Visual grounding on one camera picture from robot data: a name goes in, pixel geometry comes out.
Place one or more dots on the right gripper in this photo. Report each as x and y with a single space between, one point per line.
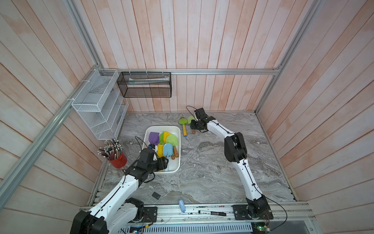
192 125

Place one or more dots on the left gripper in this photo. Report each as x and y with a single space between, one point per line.
162 164

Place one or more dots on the olive green pointed shovel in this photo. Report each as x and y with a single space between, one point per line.
190 118

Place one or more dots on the green shovel yellow handle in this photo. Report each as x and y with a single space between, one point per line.
183 121

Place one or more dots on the light blue shovel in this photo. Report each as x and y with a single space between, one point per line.
167 150

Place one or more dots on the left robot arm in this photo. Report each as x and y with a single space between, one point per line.
118 207

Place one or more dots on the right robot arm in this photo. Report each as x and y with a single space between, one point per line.
236 152

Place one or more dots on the white plastic storage box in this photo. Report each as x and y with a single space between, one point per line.
173 165

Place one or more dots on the light green shovel wide blade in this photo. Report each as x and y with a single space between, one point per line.
172 139

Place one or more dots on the purple shovel square blade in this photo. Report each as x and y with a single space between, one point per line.
154 138

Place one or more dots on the small black square piece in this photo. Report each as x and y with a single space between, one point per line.
156 195

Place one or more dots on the red cup of pencils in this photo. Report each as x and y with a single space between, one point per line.
113 152

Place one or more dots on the light blue small cylinder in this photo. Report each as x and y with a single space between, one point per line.
182 206

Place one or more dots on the black marker pen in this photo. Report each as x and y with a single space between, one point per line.
212 213

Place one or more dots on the white wire mesh shelf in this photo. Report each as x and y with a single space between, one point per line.
100 104

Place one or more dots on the black mesh wall basket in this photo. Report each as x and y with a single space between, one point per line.
145 84

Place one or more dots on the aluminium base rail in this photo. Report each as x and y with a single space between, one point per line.
171 214

